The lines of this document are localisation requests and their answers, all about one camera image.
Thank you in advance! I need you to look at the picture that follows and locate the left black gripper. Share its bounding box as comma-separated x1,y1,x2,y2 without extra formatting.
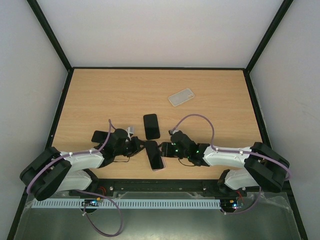
114,136,147,157

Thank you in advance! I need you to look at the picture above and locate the black phone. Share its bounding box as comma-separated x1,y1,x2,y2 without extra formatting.
91,130,111,144
145,140,165,171

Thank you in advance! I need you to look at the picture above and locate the pink phone case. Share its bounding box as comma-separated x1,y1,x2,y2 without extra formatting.
145,140,167,173

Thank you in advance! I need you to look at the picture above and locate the clear phone case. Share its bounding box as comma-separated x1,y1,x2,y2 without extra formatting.
168,88,195,107

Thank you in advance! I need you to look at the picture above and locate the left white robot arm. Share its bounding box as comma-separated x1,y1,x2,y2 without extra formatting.
19,128,145,201

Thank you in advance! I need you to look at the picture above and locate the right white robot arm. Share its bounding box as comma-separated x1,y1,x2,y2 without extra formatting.
160,131,290,196

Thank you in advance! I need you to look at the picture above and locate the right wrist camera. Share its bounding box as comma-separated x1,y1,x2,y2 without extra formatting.
168,129,178,135

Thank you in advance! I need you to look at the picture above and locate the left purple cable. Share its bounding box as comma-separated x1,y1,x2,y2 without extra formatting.
26,118,131,195

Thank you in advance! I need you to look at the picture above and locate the purple cable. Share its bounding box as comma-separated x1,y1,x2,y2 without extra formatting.
26,118,131,195
171,114,292,182

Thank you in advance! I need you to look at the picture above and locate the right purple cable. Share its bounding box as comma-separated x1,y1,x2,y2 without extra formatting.
171,114,292,182

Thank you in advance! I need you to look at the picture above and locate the black front rail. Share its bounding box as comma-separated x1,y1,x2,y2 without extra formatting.
95,179,225,198

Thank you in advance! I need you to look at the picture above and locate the slotted cable duct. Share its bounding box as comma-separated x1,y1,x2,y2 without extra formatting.
31,198,221,210

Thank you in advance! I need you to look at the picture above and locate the black enclosure frame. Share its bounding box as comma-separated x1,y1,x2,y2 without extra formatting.
7,0,308,240

